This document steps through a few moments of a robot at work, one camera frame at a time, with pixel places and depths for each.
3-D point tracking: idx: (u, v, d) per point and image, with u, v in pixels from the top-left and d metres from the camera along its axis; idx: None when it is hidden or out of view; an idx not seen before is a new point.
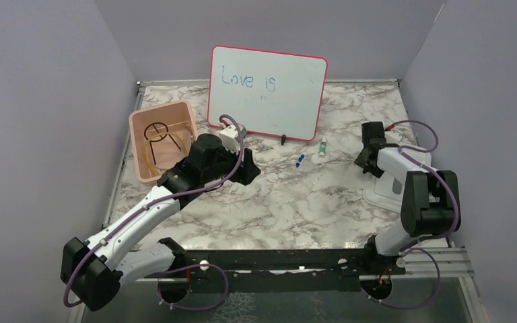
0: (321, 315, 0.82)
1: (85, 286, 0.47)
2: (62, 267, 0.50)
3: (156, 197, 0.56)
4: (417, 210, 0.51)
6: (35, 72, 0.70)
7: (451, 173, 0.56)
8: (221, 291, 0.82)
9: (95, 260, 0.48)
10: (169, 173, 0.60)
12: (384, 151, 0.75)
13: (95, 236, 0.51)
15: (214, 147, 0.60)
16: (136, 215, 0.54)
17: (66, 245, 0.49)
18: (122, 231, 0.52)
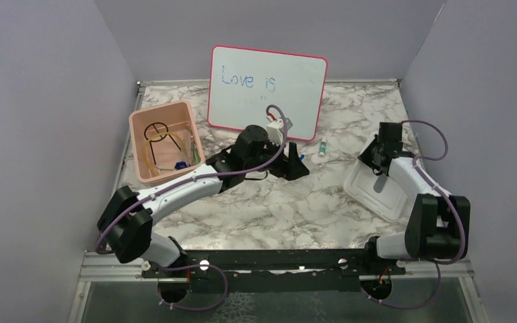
0: (320, 315, 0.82)
1: (123, 235, 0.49)
2: (106, 213, 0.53)
3: (204, 173, 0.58)
4: (423, 239, 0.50)
6: (36, 73, 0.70)
7: (464, 198, 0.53)
8: (220, 292, 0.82)
9: (142, 210, 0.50)
10: (217, 157, 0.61)
12: (398, 161, 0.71)
13: (146, 190, 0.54)
15: (260, 140, 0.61)
16: (185, 184, 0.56)
17: (118, 192, 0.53)
18: (171, 192, 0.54)
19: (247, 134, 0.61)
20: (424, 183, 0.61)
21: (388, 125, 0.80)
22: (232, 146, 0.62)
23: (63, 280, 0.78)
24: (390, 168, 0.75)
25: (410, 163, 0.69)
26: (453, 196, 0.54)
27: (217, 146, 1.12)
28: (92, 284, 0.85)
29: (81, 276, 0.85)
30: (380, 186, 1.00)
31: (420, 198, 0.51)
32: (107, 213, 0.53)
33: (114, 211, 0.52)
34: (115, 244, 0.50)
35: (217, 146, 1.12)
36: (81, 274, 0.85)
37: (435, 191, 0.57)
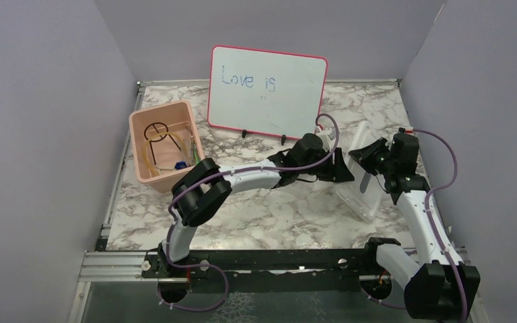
0: (320, 315, 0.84)
1: (200, 199, 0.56)
2: (186, 175, 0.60)
3: (270, 165, 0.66)
4: (425, 309, 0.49)
6: (35, 71, 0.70)
7: (474, 271, 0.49)
8: (221, 292, 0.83)
9: (222, 181, 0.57)
10: (276, 157, 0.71)
12: (408, 200, 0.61)
13: (225, 167, 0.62)
15: (316, 148, 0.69)
16: (255, 169, 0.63)
17: (202, 161, 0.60)
18: (245, 173, 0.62)
19: (309, 140, 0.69)
20: (435, 241, 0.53)
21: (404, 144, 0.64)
22: (290, 149, 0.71)
23: (62, 280, 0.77)
24: (400, 197, 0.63)
25: (422, 202, 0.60)
26: (463, 267, 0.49)
27: (217, 145, 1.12)
28: (92, 284, 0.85)
29: (81, 276, 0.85)
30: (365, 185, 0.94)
31: (426, 268, 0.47)
32: (186, 177, 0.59)
33: (194, 176, 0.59)
34: (188, 206, 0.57)
35: (217, 146, 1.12)
36: (81, 274, 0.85)
37: (444, 257, 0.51)
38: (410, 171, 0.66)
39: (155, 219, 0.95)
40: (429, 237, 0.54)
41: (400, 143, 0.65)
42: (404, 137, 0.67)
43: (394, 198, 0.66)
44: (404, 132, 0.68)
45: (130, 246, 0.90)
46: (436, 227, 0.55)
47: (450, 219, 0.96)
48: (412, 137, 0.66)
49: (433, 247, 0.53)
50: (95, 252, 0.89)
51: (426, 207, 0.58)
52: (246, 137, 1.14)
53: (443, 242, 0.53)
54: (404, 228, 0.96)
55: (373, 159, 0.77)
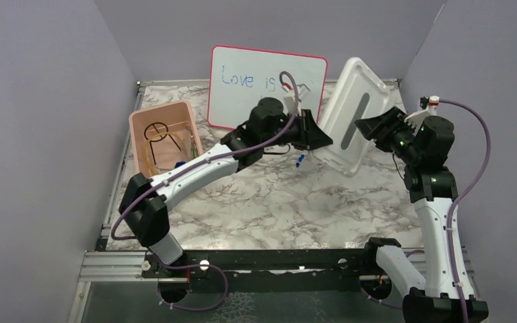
0: (321, 315, 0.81)
1: (142, 219, 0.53)
2: (124, 198, 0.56)
3: (218, 153, 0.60)
4: None
6: (35, 70, 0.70)
7: (484, 309, 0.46)
8: (221, 291, 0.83)
9: (157, 197, 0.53)
10: (231, 135, 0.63)
12: (430, 212, 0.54)
13: (159, 176, 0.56)
15: (274, 114, 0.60)
16: (200, 165, 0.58)
17: (132, 180, 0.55)
18: (184, 177, 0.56)
19: (260, 111, 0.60)
20: (448, 270, 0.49)
21: (435, 135, 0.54)
22: (246, 122, 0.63)
23: (62, 280, 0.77)
24: (423, 202, 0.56)
25: (444, 216, 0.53)
26: (474, 303, 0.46)
27: None
28: (92, 284, 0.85)
29: (81, 276, 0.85)
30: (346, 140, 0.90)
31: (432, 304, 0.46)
32: (125, 198, 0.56)
33: (130, 197, 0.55)
34: (136, 226, 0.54)
35: None
36: (81, 274, 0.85)
37: (455, 290, 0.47)
38: (435, 165, 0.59)
39: None
40: (443, 264, 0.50)
41: (432, 131, 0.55)
42: (436, 124, 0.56)
43: (413, 197, 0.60)
44: (437, 117, 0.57)
45: (130, 246, 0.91)
46: (454, 253, 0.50)
47: None
48: (447, 124, 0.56)
49: (445, 276, 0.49)
50: (96, 252, 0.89)
51: (447, 225, 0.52)
52: None
53: (457, 272, 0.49)
54: (404, 228, 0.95)
55: (392, 137, 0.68)
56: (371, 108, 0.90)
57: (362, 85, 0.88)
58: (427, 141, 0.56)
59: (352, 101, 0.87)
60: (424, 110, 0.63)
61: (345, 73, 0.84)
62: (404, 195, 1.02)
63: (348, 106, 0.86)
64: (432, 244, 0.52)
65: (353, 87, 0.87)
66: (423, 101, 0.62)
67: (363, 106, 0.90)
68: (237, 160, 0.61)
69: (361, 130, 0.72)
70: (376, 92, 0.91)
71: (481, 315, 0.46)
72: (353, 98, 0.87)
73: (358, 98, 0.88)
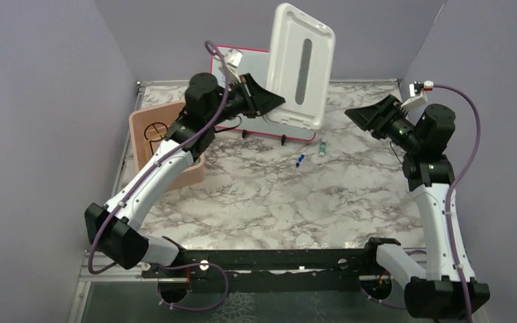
0: (320, 315, 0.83)
1: (114, 247, 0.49)
2: (89, 231, 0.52)
3: (165, 153, 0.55)
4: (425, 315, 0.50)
6: (35, 70, 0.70)
7: (486, 289, 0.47)
8: (221, 291, 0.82)
9: (118, 221, 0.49)
10: (176, 126, 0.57)
12: (429, 196, 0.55)
13: (113, 199, 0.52)
15: (209, 89, 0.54)
16: (152, 171, 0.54)
17: (87, 212, 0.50)
18: (141, 190, 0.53)
19: (192, 89, 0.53)
20: (448, 253, 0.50)
21: (436, 126, 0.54)
22: (186, 106, 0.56)
23: (62, 280, 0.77)
24: (423, 190, 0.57)
25: (443, 200, 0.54)
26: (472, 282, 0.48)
27: (217, 145, 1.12)
28: (92, 284, 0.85)
29: (81, 276, 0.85)
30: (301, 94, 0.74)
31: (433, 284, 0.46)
32: (89, 232, 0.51)
33: (92, 230, 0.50)
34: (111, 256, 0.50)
35: (217, 146, 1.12)
36: (81, 274, 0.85)
37: (456, 272, 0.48)
38: (434, 152, 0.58)
39: (155, 219, 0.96)
40: (443, 247, 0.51)
41: (433, 122, 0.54)
42: (438, 114, 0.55)
43: (411, 185, 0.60)
44: (439, 107, 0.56)
45: None
46: (454, 235, 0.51)
47: None
48: (449, 114, 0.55)
49: (446, 258, 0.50)
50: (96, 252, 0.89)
51: (446, 209, 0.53)
52: (246, 137, 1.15)
53: (457, 255, 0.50)
54: (404, 228, 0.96)
55: (389, 125, 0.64)
56: (316, 52, 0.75)
57: (301, 30, 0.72)
58: (428, 132, 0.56)
59: (296, 54, 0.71)
60: (419, 94, 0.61)
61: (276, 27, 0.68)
62: (404, 196, 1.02)
63: (293, 62, 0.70)
64: (432, 228, 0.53)
65: (291, 37, 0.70)
66: (417, 86, 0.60)
67: (308, 54, 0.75)
68: (190, 151, 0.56)
69: (357, 123, 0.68)
70: (317, 34, 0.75)
71: (483, 297, 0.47)
72: (297, 51, 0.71)
73: (300, 47, 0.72)
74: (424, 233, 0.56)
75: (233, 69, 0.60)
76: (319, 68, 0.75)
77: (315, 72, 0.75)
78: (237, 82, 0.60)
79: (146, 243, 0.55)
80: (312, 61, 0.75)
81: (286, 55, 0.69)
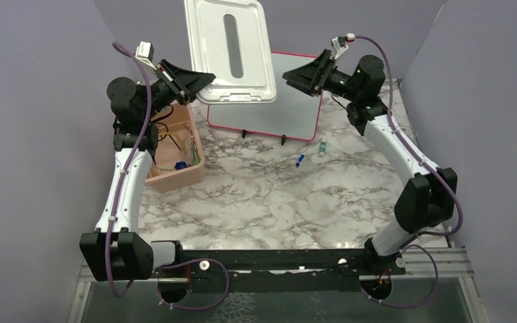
0: (321, 315, 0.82)
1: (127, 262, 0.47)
2: (89, 265, 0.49)
3: (125, 161, 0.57)
4: (420, 221, 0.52)
6: (35, 72, 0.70)
7: (450, 169, 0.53)
8: (221, 291, 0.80)
9: (120, 234, 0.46)
10: (119, 135, 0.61)
12: (375, 128, 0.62)
13: (101, 221, 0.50)
15: (130, 95, 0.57)
16: (124, 180, 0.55)
17: (81, 247, 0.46)
18: (123, 198, 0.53)
19: (116, 99, 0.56)
20: (410, 157, 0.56)
21: (371, 77, 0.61)
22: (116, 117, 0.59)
23: (62, 280, 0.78)
24: (369, 126, 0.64)
25: (388, 126, 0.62)
26: (441, 171, 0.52)
27: (217, 145, 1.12)
28: (92, 284, 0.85)
29: (81, 276, 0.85)
30: (237, 68, 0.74)
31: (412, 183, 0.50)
32: (91, 264, 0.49)
33: (93, 259, 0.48)
34: (126, 271, 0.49)
35: (217, 146, 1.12)
36: (81, 274, 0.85)
37: (423, 168, 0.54)
38: (371, 97, 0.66)
39: (155, 219, 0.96)
40: (405, 155, 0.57)
41: (368, 74, 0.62)
42: (369, 65, 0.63)
43: (361, 129, 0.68)
44: (369, 58, 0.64)
45: None
46: (408, 145, 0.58)
47: (450, 220, 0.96)
48: (379, 64, 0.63)
49: (411, 162, 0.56)
50: None
51: (393, 129, 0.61)
52: (246, 137, 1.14)
53: (417, 155, 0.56)
54: None
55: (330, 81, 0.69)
56: (245, 20, 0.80)
57: (218, 8, 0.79)
58: (365, 83, 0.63)
59: (214, 24, 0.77)
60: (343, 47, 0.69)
61: (188, 9, 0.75)
62: None
63: (214, 35, 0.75)
64: (391, 148, 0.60)
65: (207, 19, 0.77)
66: (340, 42, 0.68)
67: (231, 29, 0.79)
68: (147, 148, 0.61)
69: (299, 87, 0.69)
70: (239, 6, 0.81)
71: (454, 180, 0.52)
72: (218, 26, 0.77)
73: (222, 22, 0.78)
74: (388, 159, 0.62)
75: (145, 60, 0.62)
76: (250, 37, 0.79)
77: (247, 40, 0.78)
78: (155, 71, 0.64)
79: (147, 247, 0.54)
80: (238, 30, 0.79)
81: (206, 33, 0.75)
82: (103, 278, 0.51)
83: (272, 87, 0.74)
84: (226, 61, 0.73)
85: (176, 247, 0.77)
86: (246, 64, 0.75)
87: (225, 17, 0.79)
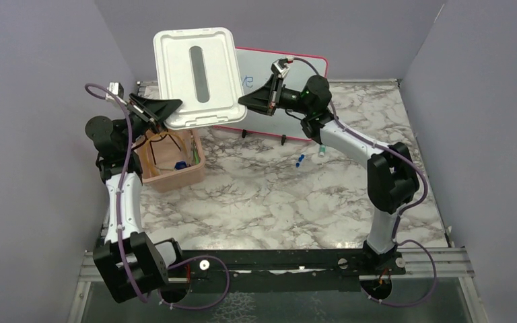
0: (321, 315, 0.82)
1: (145, 266, 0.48)
2: (108, 283, 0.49)
3: (117, 182, 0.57)
4: (392, 197, 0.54)
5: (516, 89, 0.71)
6: (33, 70, 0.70)
7: (400, 143, 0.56)
8: (221, 291, 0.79)
9: (132, 237, 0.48)
10: (105, 169, 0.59)
12: (328, 130, 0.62)
13: (110, 235, 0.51)
15: (110, 130, 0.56)
16: (121, 198, 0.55)
17: (97, 264, 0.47)
18: (126, 211, 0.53)
19: (99, 139, 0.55)
20: (363, 144, 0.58)
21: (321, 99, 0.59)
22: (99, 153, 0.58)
23: (62, 280, 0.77)
24: (323, 132, 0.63)
25: (334, 125, 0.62)
26: (393, 146, 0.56)
27: (217, 145, 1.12)
28: (92, 284, 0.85)
29: (81, 276, 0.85)
30: (204, 93, 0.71)
31: (372, 163, 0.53)
32: (108, 282, 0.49)
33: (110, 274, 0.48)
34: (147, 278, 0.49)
35: (217, 146, 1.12)
36: (81, 274, 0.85)
37: (377, 149, 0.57)
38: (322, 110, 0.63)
39: (155, 219, 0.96)
40: (358, 144, 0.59)
41: (317, 95, 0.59)
42: (317, 85, 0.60)
43: (318, 138, 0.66)
44: (315, 77, 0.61)
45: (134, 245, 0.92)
46: (358, 134, 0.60)
47: (450, 220, 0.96)
48: (324, 83, 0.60)
49: (366, 149, 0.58)
50: None
51: (342, 127, 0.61)
52: (246, 137, 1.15)
53: (368, 140, 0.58)
54: (404, 228, 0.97)
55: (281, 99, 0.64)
56: (212, 48, 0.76)
57: (184, 41, 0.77)
58: (314, 103, 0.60)
59: (181, 59, 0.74)
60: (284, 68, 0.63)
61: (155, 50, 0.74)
62: None
63: (180, 68, 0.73)
64: (347, 145, 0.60)
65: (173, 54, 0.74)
66: (281, 61, 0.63)
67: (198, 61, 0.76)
68: (135, 169, 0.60)
69: (257, 110, 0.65)
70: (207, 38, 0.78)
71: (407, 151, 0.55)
72: (184, 59, 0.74)
73: (188, 54, 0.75)
74: (348, 156, 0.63)
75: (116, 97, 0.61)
76: (219, 64, 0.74)
77: (213, 66, 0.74)
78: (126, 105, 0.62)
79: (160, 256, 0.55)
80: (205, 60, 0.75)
81: (171, 67, 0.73)
82: (123, 297, 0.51)
83: (241, 104, 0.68)
84: (192, 88, 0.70)
85: (174, 247, 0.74)
86: (213, 87, 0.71)
87: (190, 50, 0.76)
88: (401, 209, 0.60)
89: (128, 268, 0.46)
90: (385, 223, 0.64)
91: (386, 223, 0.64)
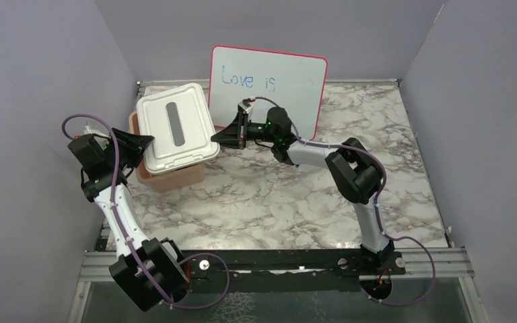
0: (321, 315, 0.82)
1: (163, 267, 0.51)
2: (130, 293, 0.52)
3: (108, 196, 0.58)
4: (357, 186, 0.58)
5: (516, 91, 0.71)
6: (33, 70, 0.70)
7: (351, 137, 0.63)
8: (221, 292, 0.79)
9: (144, 245, 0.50)
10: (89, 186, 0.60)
12: (293, 149, 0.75)
13: (119, 248, 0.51)
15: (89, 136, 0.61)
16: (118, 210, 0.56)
17: (118, 278, 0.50)
18: (128, 224, 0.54)
19: (79, 147, 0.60)
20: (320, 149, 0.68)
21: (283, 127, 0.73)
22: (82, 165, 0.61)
23: (62, 280, 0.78)
24: (291, 153, 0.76)
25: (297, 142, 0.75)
26: (347, 141, 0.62)
27: None
28: (92, 284, 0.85)
29: (81, 276, 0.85)
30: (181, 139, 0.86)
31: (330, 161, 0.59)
32: (125, 288, 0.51)
33: (132, 284, 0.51)
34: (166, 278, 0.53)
35: None
36: (80, 274, 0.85)
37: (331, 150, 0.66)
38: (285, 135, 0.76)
39: (155, 219, 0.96)
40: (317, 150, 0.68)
41: (279, 125, 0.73)
42: (275, 114, 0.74)
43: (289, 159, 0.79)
44: (274, 109, 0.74)
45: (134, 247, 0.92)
46: (315, 143, 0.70)
47: (451, 220, 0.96)
48: (282, 112, 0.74)
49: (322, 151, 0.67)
50: (95, 252, 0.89)
51: (303, 142, 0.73)
52: None
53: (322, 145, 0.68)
54: (404, 228, 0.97)
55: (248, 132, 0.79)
56: (186, 100, 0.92)
57: (162, 99, 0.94)
58: (278, 131, 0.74)
59: (160, 115, 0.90)
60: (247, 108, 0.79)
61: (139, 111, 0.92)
62: (404, 196, 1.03)
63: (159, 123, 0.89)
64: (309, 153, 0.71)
65: (154, 112, 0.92)
66: (245, 101, 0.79)
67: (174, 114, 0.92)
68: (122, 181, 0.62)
69: (228, 144, 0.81)
70: (181, 91, 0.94)
71: (357, 142, 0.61)
72: (163, 114, 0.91)
73: (165, 110, 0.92)
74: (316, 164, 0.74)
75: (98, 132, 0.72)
76: (191, 114, 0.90)
77: (188, 116, 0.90)
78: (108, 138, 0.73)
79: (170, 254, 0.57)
80: (180, 111, 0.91)
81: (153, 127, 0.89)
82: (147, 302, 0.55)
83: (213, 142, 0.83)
84: (169, 138, 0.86)
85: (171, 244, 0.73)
86: (186, 134, 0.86)
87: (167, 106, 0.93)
88: (374, 197, 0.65)
89: (149, 274, 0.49)
90: (365, 216, 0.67)
91: (367, 215, 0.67)
